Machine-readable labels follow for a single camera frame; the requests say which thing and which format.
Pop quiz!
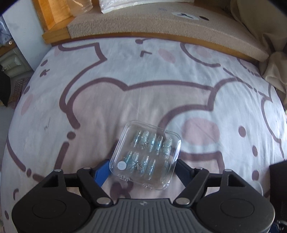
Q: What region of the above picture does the clear fake nails case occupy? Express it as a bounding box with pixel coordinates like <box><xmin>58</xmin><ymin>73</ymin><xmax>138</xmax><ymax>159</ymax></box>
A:
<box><xmin>109</xmin><ymin>120</ymin><xmax>182</xmax><ymax>190</ymax></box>

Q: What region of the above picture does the black storage box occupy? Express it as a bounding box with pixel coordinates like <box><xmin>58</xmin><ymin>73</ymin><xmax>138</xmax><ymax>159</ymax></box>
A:
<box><xmin>269</xmin><ymin>160</ymin><xmax>287</xmax><ymax>221</ymax></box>

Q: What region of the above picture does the cartoon bear bed sheet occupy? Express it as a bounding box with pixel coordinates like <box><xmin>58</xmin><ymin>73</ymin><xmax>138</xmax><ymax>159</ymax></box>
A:
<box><xmin>1</xmin><ymin>38</ymin><xmax>286</xmax><ymax>232</ymax></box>

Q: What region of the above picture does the beige bear cushion mat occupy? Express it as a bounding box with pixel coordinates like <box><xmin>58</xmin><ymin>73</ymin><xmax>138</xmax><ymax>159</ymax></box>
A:
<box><xmin>68</xmin><ymin>3</ymin><xmax>269</xmax><ymax>62</ymax></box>

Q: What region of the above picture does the wooden headboard cabinet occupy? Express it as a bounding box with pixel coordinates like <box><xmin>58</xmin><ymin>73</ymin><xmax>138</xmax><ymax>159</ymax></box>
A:
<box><xmin>31</xmin><ymin>0</ymin><xmax>104</xmax><ymax>47</ymax></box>

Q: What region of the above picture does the beige curtain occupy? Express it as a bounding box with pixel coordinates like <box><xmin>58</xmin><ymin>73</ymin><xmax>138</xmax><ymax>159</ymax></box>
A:
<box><xmin>230</xmin><ymin>1</ymin><xmax>286</xmax><ymax>94</ymax></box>

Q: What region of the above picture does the white bubble mailer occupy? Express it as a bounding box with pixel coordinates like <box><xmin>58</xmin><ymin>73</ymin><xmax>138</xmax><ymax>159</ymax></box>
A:
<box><xmin>99</xmin><ymin>0</ymin><xmax>195</xmax><ymax>14</ymax></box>

